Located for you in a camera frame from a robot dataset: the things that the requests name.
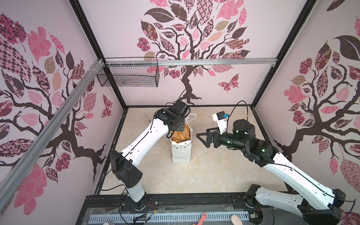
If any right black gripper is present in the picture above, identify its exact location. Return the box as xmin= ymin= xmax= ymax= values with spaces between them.
xmin=196 ymin=126 xmax=247 ymax=153

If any orange-brown snack bag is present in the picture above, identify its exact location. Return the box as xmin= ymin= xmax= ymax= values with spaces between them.
xmin=171 ymin=125 xmax=191 ymax=143

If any white patterned paper gift bag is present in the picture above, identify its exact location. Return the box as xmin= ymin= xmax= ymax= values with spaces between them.
xmin=170 ymin=113 xmax=197 ymax=164

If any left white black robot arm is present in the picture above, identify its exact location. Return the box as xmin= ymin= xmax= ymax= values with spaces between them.
xmin=110 ymin=100 xmax=191 ymax=210

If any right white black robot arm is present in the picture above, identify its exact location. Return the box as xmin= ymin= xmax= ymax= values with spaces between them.
xmin=196 ymin=119 xmax=346 ymax=225

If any beige oval object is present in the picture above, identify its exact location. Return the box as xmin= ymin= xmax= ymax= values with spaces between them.
xmin=231 ymin=215 xmax=243 ymax=225

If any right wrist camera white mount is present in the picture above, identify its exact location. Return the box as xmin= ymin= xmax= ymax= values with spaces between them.
xmin=212 ymin=111 xmax=229 ymax=135

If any black wire mesh basket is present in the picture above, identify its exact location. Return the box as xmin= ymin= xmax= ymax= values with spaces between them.
xmin=97 ymin=56 xmax=160 ymax=88

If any horizontal aluminium rail back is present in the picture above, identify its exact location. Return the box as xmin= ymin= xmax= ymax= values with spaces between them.
xmin=106 ymin=58 xmax=277 ymax=67

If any grey slotted cable duct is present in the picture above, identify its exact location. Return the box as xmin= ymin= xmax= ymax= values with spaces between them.
xmin=88 ymin=211 xmax=249 ymax=225

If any pink plastic tool handle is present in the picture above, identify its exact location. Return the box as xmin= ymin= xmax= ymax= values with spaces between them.
xmin=193 ymin=213 xmax=207 ymax=225

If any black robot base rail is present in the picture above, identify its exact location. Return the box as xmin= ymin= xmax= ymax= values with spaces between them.
xmin=75 ymin=191 xmax=320 ymax=225

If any diagonal aluminium rail left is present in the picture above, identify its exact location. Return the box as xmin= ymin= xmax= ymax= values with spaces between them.
xmin=1 ymin=59 xmax=104 ymax=210

